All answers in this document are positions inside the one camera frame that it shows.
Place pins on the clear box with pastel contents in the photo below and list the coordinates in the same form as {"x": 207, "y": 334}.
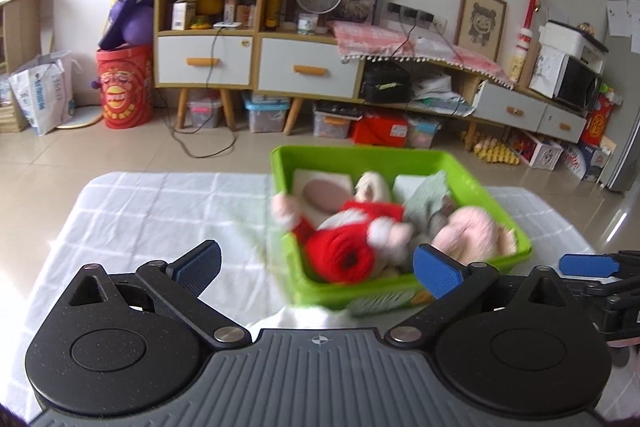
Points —
{"x": 424, "y": 134}

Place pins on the wall power sockets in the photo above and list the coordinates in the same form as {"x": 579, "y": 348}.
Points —
{"x": 415, "y": 16}

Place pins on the yellow egg tray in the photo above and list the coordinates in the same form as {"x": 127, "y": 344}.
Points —
{"x": 495, "y": 153}

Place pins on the red gift box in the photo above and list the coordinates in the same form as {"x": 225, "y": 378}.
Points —
{"x": 597, "y": 122}

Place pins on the pink tasselled cloth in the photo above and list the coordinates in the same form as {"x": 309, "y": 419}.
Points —
{"x": 400, "y": 44}

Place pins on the purple plush toy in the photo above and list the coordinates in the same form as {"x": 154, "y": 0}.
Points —
{"x": 132, "y": 19}

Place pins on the red printed barrel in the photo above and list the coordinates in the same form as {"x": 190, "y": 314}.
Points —
{"x": 124, "y": 89}

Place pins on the blue-lidded clear storage box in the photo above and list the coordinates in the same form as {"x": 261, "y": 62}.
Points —
{"x": 266, "y": 114}

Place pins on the blue and white carton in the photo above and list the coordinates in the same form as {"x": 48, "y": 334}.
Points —
{"x": 585, "y": 163}

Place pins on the white printed crate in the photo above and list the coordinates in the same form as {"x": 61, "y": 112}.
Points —
{"x": 537, "y": 152}

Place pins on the round white stand base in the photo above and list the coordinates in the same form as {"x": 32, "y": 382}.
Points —
{"x": 80, "y": 119}

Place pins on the wooden desk with shelves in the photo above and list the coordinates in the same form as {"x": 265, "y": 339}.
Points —
{"x": 20, "y": 17}

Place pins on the white appliance box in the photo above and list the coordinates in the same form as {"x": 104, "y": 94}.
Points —
{"x": 570, "y": 39}

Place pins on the red cardboard box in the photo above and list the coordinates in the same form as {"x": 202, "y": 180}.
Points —
{"x": 380, "y": 129}

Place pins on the microwave oven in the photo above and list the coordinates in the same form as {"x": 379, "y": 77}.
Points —
{"x": 577, "y": 82}

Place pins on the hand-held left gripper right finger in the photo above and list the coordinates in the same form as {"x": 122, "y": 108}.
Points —
{"x": 439, "y": 274}

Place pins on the plush doll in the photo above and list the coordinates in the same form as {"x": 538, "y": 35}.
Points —
{"x": 345, "y": 252}

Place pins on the white drawer with keyhole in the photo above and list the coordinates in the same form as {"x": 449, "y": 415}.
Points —
{"x": 202, "y": 57}

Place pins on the white paper bag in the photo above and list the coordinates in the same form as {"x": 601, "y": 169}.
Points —
{"x": 42, "y": 94}

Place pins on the white and red bottle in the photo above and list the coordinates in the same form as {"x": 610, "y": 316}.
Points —
{"x": 521, "y": 54}

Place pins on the curved white drawer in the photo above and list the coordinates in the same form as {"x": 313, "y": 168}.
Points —
{"x": 510, "y": 107}

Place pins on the wide white drawer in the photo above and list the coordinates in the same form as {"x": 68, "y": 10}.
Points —
{"x": 310, "y": 69}

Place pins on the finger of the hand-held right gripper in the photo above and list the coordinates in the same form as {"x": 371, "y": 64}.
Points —
{"x": 586, "y": 264}

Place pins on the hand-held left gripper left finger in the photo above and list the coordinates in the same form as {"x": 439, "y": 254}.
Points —
{"x": 195, "y": 266}

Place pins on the pink fluffy cloth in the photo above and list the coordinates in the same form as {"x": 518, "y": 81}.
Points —
{"x": 465, "y": 232}

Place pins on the green plastic bin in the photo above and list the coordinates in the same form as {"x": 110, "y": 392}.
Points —
{"x": 325, "y": 292}

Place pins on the grey refrigerator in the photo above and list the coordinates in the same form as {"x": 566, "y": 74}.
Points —
{"x": 622, "y": 107}

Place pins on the framed cartoon drawing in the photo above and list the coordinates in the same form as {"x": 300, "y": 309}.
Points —
{"x": 480, "y": 24}

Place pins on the teal towel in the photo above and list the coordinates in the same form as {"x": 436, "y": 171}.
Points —
{"x": 425, "y": 203}

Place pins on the white cloth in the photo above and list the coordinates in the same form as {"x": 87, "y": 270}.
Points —
{"x": 406, "y": 187}

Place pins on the black bag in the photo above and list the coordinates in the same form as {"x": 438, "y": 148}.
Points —
{"x": 385, "y": 83}

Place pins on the small white drawer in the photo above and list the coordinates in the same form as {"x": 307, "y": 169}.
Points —
{"x": 562, "y": 124}

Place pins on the pile of folded papers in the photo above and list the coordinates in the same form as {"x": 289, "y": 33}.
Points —
{"x": 440, "y": 94}

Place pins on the long wooden low cabinet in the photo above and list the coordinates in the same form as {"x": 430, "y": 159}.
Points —
{"x": 440, "y": 72}

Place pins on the pink-lidded clear storage box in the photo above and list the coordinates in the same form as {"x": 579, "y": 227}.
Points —
{"x": 205, "y": 114}

